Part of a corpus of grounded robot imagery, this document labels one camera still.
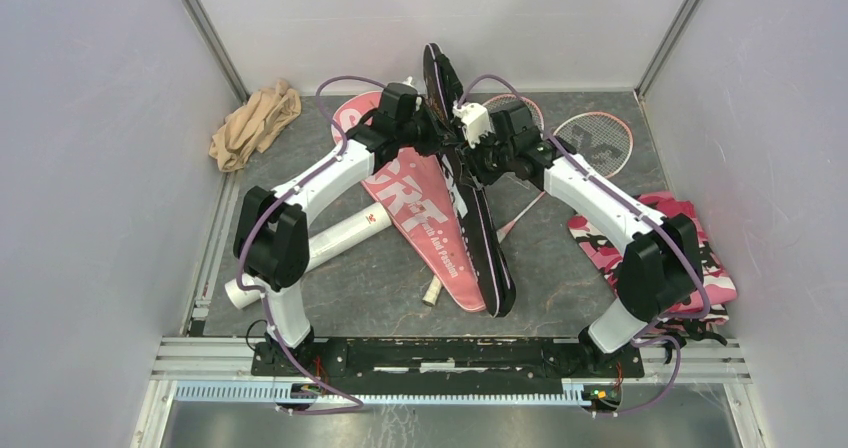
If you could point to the white slotted cable duct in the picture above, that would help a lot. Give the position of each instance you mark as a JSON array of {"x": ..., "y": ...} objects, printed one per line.
[{"x": 301, "y": 393}]

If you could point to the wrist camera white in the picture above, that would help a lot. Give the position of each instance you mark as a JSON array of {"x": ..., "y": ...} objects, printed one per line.
[
  {"x": 475, "y": 122},
  {"x": 411, "y": 82}
]

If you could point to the pink sport racket bag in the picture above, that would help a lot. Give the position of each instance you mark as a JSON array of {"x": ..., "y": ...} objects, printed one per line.
[{"x": 410, "y": 194}]

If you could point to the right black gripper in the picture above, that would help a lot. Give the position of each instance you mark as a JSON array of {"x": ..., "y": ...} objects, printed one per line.
[{"x": 472, "y": 158}]

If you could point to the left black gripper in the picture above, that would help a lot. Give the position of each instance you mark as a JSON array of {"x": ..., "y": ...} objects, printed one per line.
[{"x": 440, "y": 138}]

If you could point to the white shuttlecock tube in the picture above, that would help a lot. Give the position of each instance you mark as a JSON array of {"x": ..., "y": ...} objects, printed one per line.
[{"x": 325, "y": 246}]

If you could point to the pink frame racket right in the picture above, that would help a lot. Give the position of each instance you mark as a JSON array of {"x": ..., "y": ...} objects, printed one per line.
[{"x": 603, "y": 145}]

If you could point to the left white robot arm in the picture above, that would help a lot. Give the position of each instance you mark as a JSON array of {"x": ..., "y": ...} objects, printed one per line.
[{"x": 272, "y": 244}]

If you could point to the black sport racket bag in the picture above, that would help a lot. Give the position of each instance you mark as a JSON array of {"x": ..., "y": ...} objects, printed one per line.
[{"x": 469, "y": 201}]

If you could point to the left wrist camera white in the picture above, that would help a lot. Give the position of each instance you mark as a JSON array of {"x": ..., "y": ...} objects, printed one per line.
[{"x": 411, "y": 82}]

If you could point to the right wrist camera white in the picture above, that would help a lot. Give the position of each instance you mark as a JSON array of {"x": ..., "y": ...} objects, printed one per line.
[{"x": 475, "y": 122}]

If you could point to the beige crumpled cloth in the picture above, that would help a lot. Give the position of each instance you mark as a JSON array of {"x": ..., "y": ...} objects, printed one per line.
[{"x": 254, "y": 126}]

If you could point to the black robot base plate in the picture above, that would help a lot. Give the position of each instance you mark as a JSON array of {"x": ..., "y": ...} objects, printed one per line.
[{"x": 362, "y": 366}]

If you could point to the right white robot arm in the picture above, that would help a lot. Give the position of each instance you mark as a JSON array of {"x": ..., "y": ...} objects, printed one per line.
[{"x": 660, "y": 254}]

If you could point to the pink camouflage cloth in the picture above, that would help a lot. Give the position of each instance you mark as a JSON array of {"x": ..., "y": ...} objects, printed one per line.
[{"x": 606, "y": 259}]

